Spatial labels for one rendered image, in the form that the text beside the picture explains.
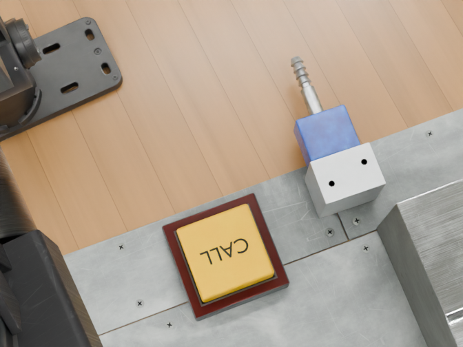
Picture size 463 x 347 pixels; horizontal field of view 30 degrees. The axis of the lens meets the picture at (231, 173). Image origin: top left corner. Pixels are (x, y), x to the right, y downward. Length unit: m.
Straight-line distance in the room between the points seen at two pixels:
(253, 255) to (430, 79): 0.23
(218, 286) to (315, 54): 0.23
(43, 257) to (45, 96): 0.49
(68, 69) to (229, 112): 0.14
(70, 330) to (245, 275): 0.41
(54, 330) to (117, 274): 0.45
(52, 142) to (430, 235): 0.32
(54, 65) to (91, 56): 0.03
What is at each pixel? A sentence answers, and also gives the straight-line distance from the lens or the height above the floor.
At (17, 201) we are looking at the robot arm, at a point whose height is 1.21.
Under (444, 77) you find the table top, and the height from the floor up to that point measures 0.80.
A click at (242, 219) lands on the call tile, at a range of 0.68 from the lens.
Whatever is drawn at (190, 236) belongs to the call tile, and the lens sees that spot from 0.68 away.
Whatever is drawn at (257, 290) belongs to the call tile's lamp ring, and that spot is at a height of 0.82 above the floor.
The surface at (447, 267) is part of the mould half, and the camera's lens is 0.64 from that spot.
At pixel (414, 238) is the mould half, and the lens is 0.63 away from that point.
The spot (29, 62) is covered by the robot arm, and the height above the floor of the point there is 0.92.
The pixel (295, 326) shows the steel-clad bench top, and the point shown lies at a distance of 0.70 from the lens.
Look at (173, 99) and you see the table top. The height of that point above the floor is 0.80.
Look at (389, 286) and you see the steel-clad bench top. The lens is 0.72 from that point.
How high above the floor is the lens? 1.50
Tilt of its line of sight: 75 degrees down
